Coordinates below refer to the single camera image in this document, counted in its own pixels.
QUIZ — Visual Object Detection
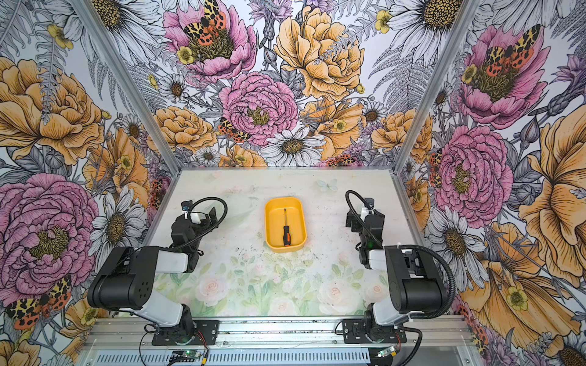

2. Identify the black corrugated cable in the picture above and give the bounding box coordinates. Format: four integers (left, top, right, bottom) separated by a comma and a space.
344, 189, 457, 320
173, 196, 229, 253

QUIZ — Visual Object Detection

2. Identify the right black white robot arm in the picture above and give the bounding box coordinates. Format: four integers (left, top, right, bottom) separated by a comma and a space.
341, 190, 456, 345

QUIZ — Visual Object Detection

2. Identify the right black corrugated cable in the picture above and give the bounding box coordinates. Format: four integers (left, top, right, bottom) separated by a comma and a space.
344, 189, 457, 320

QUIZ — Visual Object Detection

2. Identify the aluminium front rail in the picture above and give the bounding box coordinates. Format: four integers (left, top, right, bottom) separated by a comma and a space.
82, 315, 473, 351

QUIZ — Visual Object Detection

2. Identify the yellow plastic bin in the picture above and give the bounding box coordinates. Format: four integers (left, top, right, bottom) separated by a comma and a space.
265, 197, 308, 253

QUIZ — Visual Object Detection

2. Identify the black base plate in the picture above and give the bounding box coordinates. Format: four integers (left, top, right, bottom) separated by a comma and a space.
341, 319, 407, 344
151, 320, 220, 346

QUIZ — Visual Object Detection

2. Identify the white slotted cable duct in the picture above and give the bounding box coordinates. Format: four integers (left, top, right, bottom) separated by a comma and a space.
86, 348, 371, 365

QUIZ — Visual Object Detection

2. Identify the right green circuit board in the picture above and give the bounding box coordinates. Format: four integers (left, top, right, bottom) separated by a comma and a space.
376, 346, 397, 358

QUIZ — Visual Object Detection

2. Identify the left green circuit board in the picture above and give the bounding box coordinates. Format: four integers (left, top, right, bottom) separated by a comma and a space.
170, 350, 204, 362

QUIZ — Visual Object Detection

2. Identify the left black corrugated cable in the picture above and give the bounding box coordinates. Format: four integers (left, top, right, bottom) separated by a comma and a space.
173, 196, 229, 253

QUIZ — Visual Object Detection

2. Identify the black orange handled screwdriver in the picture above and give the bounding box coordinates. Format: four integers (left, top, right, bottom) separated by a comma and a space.
283, 208, 291, 247

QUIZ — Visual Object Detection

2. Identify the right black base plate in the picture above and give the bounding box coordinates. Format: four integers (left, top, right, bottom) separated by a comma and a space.
341, 319, 407, 344

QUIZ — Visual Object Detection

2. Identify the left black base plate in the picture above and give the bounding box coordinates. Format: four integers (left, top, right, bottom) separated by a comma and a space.
151, 320, 220, 346

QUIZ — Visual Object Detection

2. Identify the green circuit board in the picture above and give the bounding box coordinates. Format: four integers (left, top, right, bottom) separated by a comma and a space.
170, 350, 204, 362
376, 346, 397, 358

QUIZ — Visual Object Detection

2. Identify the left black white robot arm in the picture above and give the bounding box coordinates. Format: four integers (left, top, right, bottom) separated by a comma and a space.
87, 197, 228, 346

